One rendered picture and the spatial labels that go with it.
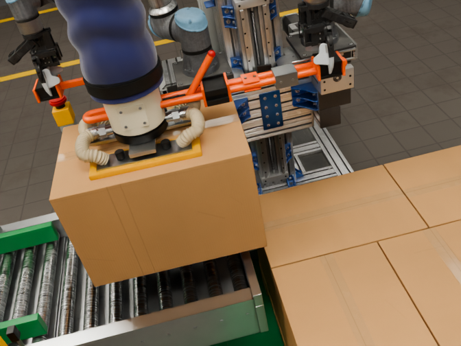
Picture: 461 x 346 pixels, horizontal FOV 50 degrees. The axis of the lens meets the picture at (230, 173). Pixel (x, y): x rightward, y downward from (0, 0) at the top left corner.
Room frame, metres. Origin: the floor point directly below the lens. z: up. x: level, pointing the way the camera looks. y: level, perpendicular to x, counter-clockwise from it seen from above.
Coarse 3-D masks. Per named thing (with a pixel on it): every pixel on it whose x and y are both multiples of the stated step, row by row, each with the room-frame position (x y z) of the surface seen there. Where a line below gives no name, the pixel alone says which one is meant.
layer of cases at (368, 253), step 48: (288, 192) 1.55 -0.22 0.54; (336, 192) 1.49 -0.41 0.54; (384, 192) 1.43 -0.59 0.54; (432, 192) 1.38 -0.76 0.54; (288, 240) 1.28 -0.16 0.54; (336, 240) 1.24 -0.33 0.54; (384, 240) 1.19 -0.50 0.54; (432, 240) 1.15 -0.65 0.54; (288, 288) 1.07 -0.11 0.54; (336, 288) 1.03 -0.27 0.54; (384, 288) 0.99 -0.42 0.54; (432, 288) 0.95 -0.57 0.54; (288, 336) 1.00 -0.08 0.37; (336, 336) 0.85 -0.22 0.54; (384, 336) 0.82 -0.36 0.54; (432, 336) 0.79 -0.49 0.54
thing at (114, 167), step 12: (156, 144) 1.27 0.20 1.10; (168, 144) 1.23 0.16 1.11; (192, 144) 1.24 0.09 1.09; (120, 156) 1.22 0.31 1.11; (144, 156) 1.22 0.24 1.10; (156, 156) 1.21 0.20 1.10; (168, 156) 1.20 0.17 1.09; (180, 156) 1.19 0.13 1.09; (192, 156) 1.19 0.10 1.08; (96, 168) 1.22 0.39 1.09; (108, 168) 1.20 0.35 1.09; (120, 168) 1.19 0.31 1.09; (132, 168) 1.19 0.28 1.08; (144, 168) 1.19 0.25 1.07
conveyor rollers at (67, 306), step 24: (24, 264) 1.44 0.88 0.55; (48, 264) 1.41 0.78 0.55; (72, 264) 1.39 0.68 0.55; (216, 264) 1.25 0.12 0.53; (240, 264) 1.22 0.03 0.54; (0, 288) 1.34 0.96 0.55; (24, 288) 1.31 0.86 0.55; (48, 288) 1.29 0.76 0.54; (72, 288) 1.27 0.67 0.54; (96, 288) 1.25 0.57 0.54; (120, 288) 1.22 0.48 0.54; (144, 288) 1.20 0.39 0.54; (168, 288) 1.18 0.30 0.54; (192, 288) 1.15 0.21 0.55; (216, 288) 1.13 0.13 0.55; (240, 288) 1.10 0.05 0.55; (0, 312) 1.23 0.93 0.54; (24, 312) 1.21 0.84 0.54; (48, 312) 1.19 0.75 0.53; (72, 312) 1.16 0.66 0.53; (96, 312) 1.14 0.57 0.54; (120, 312) 1.12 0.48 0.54; (144, 312) 1.09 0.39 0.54
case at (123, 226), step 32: (64, 128) 1.52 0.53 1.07; (224, 128) 1.31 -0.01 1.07; (64, 160) 1.32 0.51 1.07; (192, 160) 1.18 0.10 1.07; (224, 160) 1.16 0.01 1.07; (64, 192) 1.16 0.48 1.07; (96, 192) 1.14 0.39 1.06; (128, 192) 1.14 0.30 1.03; (160, 192) 1.15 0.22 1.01; (192, 192) 1.15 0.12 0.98; (224, 192) 1.15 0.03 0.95; (256, 192) 1.16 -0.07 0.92; (64, 224) 1.14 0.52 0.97; (96, 224) 1.14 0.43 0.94; (128, 224) 1.14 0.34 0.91; (160, 224) 1.15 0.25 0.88; (192, 224) 1.15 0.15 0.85; (224, 224) 1.15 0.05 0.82; (256, 224) 1.16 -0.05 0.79; (96, 256) 1.14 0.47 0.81; (128, 256) 1.14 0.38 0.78; (160, 256) 1.14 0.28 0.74; (192, 256) 1.15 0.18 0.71
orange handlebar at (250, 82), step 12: (252, 72) 1.37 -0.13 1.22; (264, 72) 1.36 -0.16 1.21; (300, 72) 1.32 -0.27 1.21; (312, 72) 1.32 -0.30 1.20; (60, 84) 1.58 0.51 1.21; (72, 84) 1.58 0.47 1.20; (240, 84) 1.32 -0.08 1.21; (252, 84) 1.31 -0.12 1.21; (264, 84) 1.31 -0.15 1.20; (168, 96) 1.35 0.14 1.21; (192, 96) 1.31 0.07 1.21; (96, 108) 1.36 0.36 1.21; (84, 120) 1.31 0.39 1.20; (96, 120) 1.30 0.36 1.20
